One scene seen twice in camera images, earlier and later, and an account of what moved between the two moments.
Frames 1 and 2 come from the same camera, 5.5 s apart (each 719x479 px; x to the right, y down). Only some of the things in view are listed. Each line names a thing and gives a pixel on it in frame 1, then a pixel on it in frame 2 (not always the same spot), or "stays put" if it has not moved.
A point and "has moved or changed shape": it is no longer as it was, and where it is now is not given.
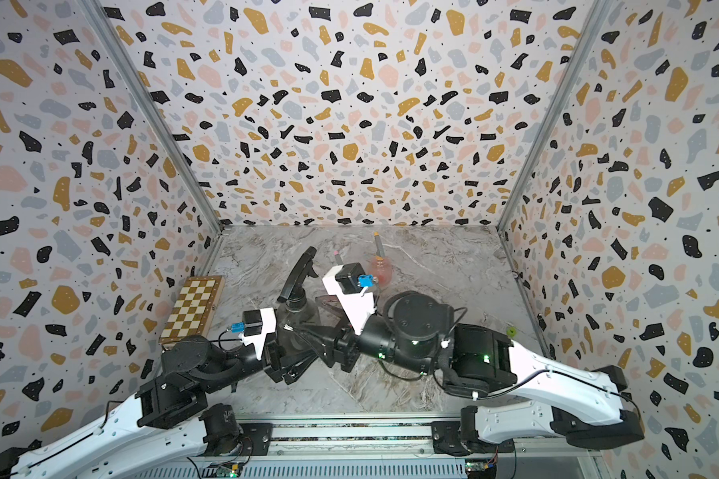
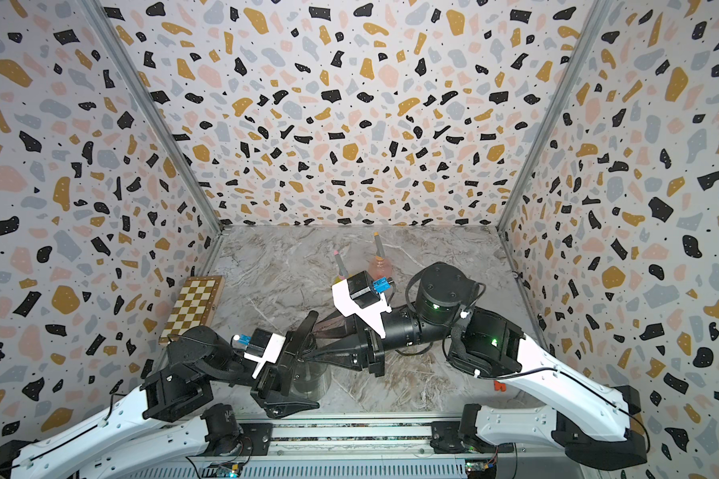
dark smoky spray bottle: x=298 y=309 → x=311 y=381
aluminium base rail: x=367 y=447 stays put
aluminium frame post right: x=593 y=18 stays put
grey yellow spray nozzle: x=379 y=251 stays put
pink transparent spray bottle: x=382 y=269 stays put
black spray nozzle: x=294 y=293 has moved or changed shape
